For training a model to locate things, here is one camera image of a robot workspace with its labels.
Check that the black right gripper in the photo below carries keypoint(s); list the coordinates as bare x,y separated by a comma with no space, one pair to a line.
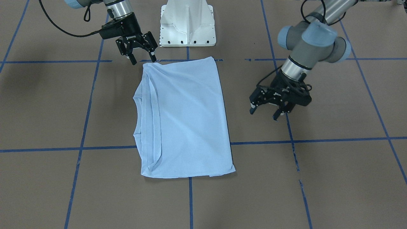
131,28

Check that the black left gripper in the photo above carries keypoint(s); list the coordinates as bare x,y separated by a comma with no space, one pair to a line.
276,95

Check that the light blue t-shirt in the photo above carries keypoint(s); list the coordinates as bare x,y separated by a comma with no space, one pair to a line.
182,129

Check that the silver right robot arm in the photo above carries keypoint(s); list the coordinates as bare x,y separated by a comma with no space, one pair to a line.
116,9

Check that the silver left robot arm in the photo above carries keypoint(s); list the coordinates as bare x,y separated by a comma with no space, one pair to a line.
310,41

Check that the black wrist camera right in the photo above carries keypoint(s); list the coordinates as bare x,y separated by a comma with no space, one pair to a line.
112,30

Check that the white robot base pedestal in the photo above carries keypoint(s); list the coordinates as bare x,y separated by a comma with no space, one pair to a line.
187,23

